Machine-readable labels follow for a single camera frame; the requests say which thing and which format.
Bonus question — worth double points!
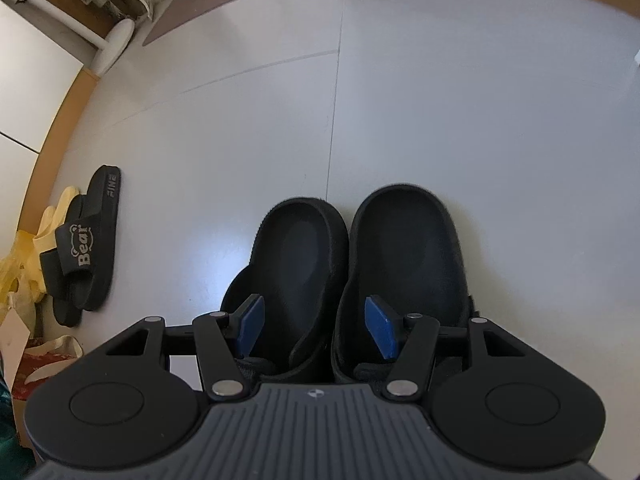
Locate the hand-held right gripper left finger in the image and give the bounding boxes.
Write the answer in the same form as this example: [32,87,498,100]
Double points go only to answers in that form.
[102,294,266,402]

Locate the black printed slide sandal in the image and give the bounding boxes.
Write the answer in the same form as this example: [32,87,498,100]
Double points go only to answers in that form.
[39,165,122,313]
[51,290,83,327]

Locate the red and white bag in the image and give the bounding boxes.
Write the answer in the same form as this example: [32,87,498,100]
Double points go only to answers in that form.
[12,335,85,401]

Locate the green bag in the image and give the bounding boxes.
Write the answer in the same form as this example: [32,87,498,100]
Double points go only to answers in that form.
[0,370,31,466]

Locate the beige cardboard piece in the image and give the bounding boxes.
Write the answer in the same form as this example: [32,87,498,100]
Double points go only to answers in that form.
[0,305,32,378]

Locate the pale yellow slide sandal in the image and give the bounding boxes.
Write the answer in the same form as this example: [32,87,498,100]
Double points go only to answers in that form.
[32,186,81,266]

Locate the white standing fan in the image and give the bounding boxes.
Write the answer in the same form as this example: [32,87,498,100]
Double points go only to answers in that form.
[0,0,138,76]

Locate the black buckle clog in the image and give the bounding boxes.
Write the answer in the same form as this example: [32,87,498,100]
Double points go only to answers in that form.
[220,197,351,386]
[330,185,476,386]

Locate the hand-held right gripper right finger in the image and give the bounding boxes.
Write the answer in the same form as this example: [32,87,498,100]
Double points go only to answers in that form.
[365,296,528,401]

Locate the low white cabinet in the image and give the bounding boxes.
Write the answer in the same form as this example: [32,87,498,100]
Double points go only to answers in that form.
[0,0,101,231]

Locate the yellow plastic bag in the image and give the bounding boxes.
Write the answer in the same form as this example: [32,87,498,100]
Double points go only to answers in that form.
[0,230,41,331]

